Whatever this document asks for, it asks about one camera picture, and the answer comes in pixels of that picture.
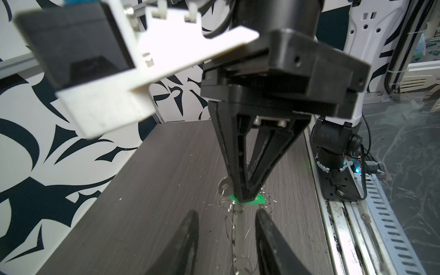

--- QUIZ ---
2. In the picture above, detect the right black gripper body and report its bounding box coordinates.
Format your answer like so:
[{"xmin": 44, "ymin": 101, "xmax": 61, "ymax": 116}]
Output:
[{"xmin": 201, "ymin": 29, "xmax": 370, "ymax": 119}]

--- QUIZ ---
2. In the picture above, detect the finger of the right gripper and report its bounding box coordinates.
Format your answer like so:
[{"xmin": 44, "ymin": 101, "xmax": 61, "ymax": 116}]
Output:
[
  {"xmin": 208, "ymin": 101, "xmax": 254, "ymax": 203},
  {"xmin": 245, "ymin": 115, "xmax": 311, "ymax": 201}
]

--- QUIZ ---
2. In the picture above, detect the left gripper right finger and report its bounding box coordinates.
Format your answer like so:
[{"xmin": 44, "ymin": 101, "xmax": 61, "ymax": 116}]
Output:
[{"xmin": 255, "ymin": 209, "xmax": 310, "ymax": 275}]

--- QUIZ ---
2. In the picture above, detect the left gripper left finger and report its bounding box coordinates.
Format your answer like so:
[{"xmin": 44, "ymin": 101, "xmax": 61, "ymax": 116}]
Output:
[{"xmin": 146, "ymin": 210, "xmax": 199, "ymax": 275}]

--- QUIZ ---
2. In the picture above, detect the green capped key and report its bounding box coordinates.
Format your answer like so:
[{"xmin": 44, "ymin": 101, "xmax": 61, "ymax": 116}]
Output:
[{"xmin": 228, "ymin": 194, "xmax": 267, "ymax": 205}]

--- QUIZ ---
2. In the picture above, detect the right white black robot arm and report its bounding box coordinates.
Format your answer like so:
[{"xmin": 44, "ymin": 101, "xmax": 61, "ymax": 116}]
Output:
[{"xmin": 201, "ymin": 1, "xmax": 409, "ymax": 203}]

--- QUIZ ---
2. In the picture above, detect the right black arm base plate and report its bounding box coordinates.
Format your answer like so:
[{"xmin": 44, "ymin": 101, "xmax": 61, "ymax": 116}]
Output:
[{"xmin": 312, "ymin": 143, "xmax": 367, "ymax": 202}]

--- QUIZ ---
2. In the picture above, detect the white slotted cable duct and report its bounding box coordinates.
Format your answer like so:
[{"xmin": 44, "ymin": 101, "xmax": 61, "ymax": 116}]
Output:
[{"xmin": 365, "ymin": 174, "xmax": 426, "ymax": 275}]

